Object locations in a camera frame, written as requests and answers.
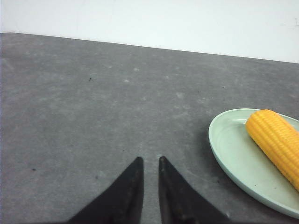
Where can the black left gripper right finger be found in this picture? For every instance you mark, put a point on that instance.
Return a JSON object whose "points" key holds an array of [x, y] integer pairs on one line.
{"points": [[180, 203]]}

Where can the yellow corn cob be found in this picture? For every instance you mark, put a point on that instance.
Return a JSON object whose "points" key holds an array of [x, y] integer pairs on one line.
{"points": [[278, 140]]}

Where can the light green plate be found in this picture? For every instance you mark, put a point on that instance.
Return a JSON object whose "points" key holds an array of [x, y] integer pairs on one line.
{"points": [[246, 164]]}

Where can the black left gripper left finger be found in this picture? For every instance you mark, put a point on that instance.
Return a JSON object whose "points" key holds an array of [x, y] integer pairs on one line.
{"points": [[121, 203]]}

